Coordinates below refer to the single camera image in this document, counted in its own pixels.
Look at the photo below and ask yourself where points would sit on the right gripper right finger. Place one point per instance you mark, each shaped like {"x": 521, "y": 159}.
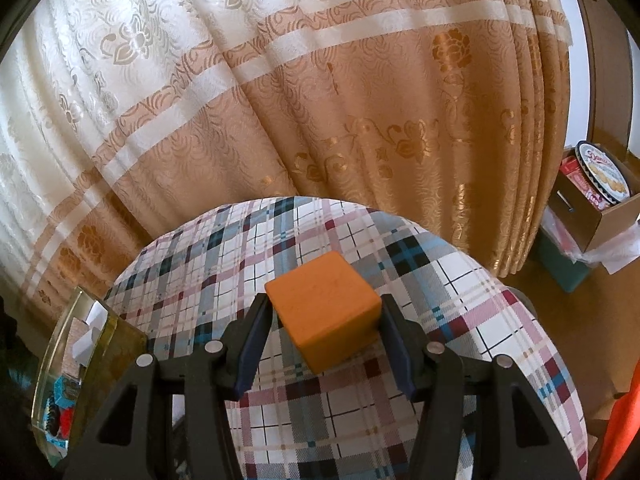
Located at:
{"x": 515, "y": 436}

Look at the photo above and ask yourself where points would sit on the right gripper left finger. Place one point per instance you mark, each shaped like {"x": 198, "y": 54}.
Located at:
{"x": 131, "y": 435}

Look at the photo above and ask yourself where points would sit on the orange cube block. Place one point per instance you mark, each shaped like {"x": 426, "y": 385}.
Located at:
{"x": 329, "y": 311}

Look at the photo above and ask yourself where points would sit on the white rounded box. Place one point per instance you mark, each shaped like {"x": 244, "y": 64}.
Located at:
{"x": 96, "y": 319}

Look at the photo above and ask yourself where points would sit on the red toy block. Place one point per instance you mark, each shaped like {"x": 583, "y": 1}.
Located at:
{"x": 65, "y": 421}

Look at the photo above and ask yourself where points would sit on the white box red seal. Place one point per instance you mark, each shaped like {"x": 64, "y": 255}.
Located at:
{"x": 70, "y": 367}

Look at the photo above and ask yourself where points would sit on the blue puzzle toy tray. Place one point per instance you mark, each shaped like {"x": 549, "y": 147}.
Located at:
{"x": 65, "y": 392}

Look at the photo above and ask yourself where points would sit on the plaid tablecloth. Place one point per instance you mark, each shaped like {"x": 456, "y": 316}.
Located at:
{"x": 324, "y": 404}

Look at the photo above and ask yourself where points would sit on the gold metal tin tray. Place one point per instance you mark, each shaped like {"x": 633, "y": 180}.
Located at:
{"x": 118, "y": 346}

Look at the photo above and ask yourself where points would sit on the teal waste bin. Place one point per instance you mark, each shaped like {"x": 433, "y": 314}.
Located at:
{"x": 568, "y": 274}

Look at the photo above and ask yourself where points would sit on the orange cloth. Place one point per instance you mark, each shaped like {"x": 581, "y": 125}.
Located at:
{"x": 619, "y": 455}

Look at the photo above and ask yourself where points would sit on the cardboard box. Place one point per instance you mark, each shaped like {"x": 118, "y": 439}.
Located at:
{"x": 589, "y": 227}

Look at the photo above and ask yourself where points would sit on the red snack package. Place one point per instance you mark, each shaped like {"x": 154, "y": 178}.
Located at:
{"x": 570, "y": 168}

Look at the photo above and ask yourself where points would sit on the round cookie tin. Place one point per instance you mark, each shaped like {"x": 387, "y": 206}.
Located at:
{"x": 602, "y": 173}

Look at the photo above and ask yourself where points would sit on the cream and tan curtain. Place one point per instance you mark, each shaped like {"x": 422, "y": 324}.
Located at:
{"x": 123, "y": 119}

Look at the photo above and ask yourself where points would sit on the brown wooden door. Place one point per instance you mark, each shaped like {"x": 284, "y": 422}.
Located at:
{"x": 610, "y": 73}

